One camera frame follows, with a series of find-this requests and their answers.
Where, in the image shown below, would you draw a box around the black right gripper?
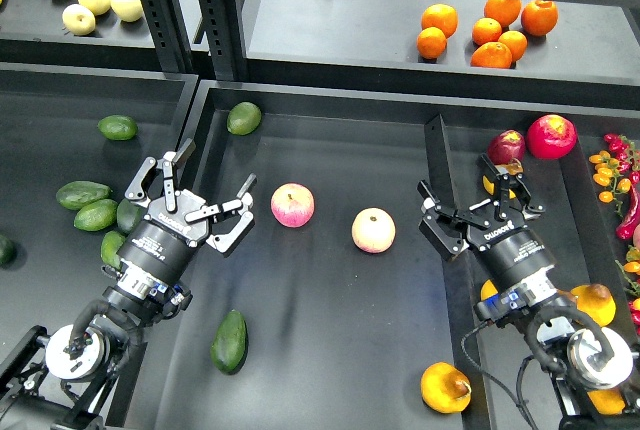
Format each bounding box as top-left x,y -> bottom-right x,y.
417,153 -> 556,290

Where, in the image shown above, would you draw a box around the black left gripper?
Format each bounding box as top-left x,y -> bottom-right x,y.
117,138 -> 258,288

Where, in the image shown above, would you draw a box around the dark green avocado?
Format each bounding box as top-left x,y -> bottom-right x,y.
210,309 -> 248,374

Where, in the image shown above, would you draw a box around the yellow pear brown spot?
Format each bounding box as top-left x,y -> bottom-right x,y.
420,362 -> 472,414

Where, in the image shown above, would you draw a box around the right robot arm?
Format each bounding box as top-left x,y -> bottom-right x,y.
417,155 -> 639,429

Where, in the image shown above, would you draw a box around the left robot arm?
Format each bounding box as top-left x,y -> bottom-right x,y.
1,140 -> 257,429

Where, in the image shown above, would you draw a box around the yellow pear near apples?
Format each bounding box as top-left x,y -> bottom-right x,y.
482,159 -> 524,199

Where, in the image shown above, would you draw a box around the dark avocado pile right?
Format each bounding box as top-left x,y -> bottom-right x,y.
116,199 -> 146,235

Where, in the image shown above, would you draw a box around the green avocado pile bottom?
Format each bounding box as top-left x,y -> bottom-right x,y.
100,230 -> 126,270

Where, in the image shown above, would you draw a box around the green avocado pile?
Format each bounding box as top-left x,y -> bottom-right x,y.
56,180 -> 112,210
74,199 -> 118,232
100,230 -> 126,270

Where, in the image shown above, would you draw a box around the green avocado pile middle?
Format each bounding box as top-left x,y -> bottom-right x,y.
74,199 -> 118,232

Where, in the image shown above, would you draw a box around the yellow pear left of row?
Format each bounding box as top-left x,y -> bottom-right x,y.
480,279 -> 499,301

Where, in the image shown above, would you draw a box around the yellow pear of row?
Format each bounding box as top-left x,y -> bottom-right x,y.
480,279 -> 499,301
570,283 -> 617,327

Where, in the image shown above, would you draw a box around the green avocado pile top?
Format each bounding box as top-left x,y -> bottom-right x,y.
56,180 -> 112,210

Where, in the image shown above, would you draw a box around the green avocado upper left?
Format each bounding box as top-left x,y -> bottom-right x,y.
97,114 -> 138,141

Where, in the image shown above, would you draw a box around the green avocado in centre tray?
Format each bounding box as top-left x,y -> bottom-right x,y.
227,101 -> 262,136

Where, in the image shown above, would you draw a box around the yellow pear right of row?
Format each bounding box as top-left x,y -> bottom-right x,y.
570,283 -> 617,327

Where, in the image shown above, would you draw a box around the dark avocado left edge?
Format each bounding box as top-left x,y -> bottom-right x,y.
0,234 -> 16,265

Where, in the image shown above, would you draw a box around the yellow pear bottom right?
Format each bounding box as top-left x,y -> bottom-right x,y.
587,388 -> 626,416

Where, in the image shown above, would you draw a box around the dark red apple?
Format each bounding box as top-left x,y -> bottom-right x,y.
487,130 -> 526,165

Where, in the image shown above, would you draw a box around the black tray divider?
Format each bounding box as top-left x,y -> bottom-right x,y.
425,115 -> 492,429

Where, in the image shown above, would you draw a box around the bright red apple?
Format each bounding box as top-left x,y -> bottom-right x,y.
525,114 -> 578,160

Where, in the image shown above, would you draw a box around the pale pink apple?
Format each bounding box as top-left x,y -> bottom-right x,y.
351,207 -> 396,254

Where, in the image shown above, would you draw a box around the pink red apple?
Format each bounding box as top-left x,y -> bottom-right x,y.
270,182 -> 315,228

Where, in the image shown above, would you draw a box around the cherry tomato bunch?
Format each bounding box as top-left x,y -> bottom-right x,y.
588,133 -> 639,204

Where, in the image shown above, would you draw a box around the red chili pepper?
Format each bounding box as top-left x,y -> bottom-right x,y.
615,185 -> 639,241

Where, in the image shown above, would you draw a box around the orange front bottom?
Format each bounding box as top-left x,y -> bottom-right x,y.
470,41 -> 513,69

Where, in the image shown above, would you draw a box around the orange lower right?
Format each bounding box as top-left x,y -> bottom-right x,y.
498,30 -> 528,63

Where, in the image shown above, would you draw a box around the orange far left bottom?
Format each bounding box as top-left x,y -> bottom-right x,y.
416,27 -> 447,59

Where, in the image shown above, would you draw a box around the small orange centre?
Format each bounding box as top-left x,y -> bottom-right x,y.
472,17 -> 502,46

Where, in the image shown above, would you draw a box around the black centre tray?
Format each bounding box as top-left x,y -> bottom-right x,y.
108,81 -> 639,429

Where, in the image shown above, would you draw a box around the orange far left top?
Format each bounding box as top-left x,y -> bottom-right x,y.
421,3 -> 459,38

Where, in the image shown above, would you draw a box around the orange top centre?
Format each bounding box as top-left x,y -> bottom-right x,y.
484,0 -> 522,28

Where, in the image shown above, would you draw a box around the orange top right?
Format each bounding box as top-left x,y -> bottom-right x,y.
520,0 -> 559,37

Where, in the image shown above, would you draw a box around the black shelf upright posts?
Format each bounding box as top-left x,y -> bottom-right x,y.
141,0 -> 249,82

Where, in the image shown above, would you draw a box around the pale yellow apple right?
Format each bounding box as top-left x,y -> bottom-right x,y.
110,0 -> 144,23

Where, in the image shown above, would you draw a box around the pale yellow apple front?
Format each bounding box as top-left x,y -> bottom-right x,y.
62,4 -> 96,36

